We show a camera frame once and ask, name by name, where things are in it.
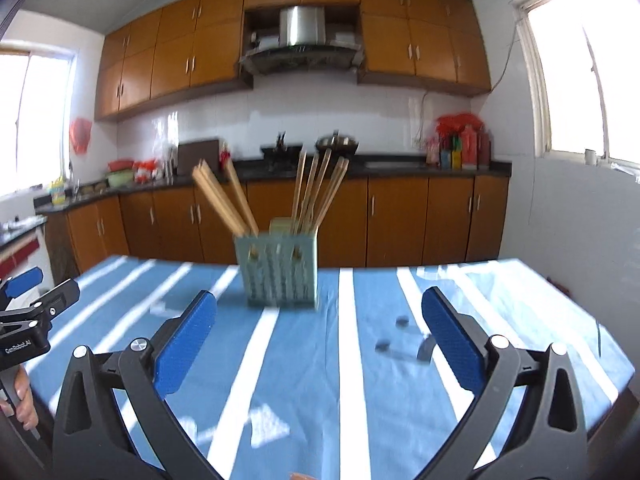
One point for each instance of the black kitchen countertop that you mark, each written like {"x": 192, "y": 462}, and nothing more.
{"x": 450, "y": 171}

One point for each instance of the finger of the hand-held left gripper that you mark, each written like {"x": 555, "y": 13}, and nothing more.
{"x": 57, "y": 297}
{"x": 25, "y": 281}

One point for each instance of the steel cup with white bag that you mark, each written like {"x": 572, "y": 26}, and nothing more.
{"x": 167, "y": 160}

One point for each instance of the pink container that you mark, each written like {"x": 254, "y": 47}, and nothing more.
{"x": 432, "y": 152}

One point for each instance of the red bottle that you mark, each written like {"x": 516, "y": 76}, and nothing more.
{"x": 224, "y": 154}

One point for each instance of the green perforated utensil holder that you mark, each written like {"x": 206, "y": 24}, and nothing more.
{"x": 280, "y": 272}

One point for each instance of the wooden upper corner cabinets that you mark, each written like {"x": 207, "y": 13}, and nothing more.
{"x": 425, "y": 40}

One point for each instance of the blue white striped tablecloth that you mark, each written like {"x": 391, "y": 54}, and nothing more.
{"x": 350, "y": 385}

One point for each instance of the person's left hand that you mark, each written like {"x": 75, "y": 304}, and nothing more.
{"x": 25, "y": 400}

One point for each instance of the dark cutting board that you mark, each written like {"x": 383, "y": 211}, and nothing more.
{"x": 199, "y": 155}

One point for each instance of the dark sauce bottle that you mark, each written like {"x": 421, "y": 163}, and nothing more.
{"x": 484, "y": 150}

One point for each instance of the red plastic jug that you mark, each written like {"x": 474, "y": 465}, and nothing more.
{"x": 470, "y": 147}

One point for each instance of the wooden lower cabinets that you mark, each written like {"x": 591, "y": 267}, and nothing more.
{"x": 400, "y": 220}

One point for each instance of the steel range hood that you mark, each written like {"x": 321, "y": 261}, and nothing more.
{"x": 300, "y": 35}

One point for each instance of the bunch of wooden chopsticks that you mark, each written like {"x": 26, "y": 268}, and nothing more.
{"x": 220, "y": 200}

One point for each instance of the large bright window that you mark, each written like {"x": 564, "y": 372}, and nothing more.
{"x": 585, "y": 60}

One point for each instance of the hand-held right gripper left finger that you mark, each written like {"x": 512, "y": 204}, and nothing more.
{"x": 187, "y": 345}

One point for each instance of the red basin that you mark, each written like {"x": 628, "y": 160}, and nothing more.
{"x": 121, "y": 165}

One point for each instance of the yellow detergent bottle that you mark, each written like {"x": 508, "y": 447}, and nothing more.
{"x": 58, "y": 192}

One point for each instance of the gas stove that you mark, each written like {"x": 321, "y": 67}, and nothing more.
{"x": 287, "y": 164}

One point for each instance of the steel pot with lid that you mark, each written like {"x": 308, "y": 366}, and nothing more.
{"x": 337, "y": 144}

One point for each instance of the window beside sink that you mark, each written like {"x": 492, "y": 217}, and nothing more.
{"x": 35, "y": 120}

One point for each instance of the black wok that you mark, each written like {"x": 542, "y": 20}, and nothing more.
{"x": 277, "y": 152}

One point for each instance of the red plastic bag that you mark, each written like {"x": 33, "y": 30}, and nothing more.
{"x": 146, "y": 169}

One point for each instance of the steel faucet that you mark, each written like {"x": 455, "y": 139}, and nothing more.
{"x": 75, "y": 180}

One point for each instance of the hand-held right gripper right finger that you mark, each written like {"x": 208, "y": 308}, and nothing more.
{"x": 452, "y": 345}

